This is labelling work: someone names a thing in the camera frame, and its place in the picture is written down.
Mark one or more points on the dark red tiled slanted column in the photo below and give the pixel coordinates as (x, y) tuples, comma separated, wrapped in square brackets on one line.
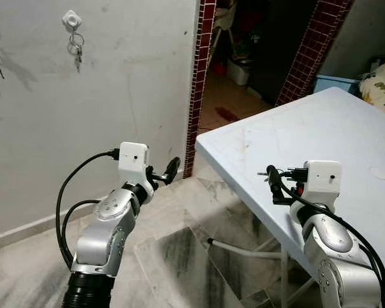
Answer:
[(314, 45)]

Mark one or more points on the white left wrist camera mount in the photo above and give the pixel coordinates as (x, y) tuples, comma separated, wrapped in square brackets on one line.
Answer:
[(133, 160)]

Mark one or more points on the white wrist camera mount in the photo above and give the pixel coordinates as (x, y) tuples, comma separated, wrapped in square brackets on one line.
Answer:
[(324, 179), (133, 160)]

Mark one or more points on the white square wall hook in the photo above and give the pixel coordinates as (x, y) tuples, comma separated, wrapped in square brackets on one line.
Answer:
[(71, 19)]

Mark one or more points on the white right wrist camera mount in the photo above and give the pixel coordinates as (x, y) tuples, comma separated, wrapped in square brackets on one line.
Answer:
[(324, 179)]

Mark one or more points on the white framed chair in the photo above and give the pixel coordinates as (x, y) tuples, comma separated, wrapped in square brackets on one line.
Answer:
[(221, 25)]

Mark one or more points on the dinosaur print cushion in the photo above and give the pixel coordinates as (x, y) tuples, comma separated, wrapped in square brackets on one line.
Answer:
[(382, 86)]

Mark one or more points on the pale blue plastic table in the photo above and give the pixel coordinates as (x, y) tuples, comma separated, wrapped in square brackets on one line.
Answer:
[(321, 135)]

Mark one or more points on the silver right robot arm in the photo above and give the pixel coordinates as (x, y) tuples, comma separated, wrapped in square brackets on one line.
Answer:
[(337, 256)]

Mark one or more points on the blue plastic box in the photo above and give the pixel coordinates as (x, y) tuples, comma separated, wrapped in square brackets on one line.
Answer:
[(337, 83)]

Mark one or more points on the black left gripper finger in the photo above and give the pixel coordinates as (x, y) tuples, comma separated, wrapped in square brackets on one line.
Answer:
[(172, 169)]

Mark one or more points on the silver key bunch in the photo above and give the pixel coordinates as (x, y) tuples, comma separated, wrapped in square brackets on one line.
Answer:
[(76, 46)]

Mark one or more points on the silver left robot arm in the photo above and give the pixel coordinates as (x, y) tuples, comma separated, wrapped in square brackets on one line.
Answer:
[(102, 237)]

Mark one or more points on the dark red tiled door post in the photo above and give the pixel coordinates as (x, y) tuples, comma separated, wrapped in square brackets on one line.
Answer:
[(202, 64)]

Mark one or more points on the white metal table leg frame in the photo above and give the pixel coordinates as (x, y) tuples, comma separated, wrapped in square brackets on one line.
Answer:
[(244, 250)]

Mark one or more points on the white plastic bin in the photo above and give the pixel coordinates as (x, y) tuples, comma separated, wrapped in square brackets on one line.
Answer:
[(239, 70)]

